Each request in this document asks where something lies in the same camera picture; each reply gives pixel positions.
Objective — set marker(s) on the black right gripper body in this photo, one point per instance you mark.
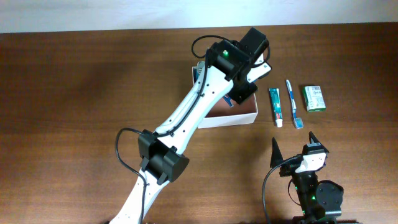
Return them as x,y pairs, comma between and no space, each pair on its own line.
288,168

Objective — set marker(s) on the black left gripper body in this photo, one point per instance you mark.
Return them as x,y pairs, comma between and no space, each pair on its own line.
242,89

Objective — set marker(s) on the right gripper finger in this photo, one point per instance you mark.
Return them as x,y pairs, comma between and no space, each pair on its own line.
313,140
276,156

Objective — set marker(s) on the blue disposable razor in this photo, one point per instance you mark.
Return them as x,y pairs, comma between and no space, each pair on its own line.
228,100

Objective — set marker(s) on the blue Listerine mouthwash bottle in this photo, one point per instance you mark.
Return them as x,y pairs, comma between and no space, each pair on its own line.
197,70

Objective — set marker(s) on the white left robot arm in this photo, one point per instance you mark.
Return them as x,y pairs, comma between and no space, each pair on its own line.
230,68

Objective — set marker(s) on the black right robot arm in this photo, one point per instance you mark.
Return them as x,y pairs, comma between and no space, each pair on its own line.
320,201

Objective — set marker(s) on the blue white toothbrush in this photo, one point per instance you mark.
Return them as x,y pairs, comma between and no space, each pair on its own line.
298,123

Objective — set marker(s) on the green soap box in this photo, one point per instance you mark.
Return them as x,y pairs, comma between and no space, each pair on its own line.
314,99

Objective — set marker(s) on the green toothpaste tube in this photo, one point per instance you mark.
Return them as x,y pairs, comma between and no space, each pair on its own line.
275,100

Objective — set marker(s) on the pink open box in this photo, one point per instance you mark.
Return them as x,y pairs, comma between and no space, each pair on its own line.
213,111

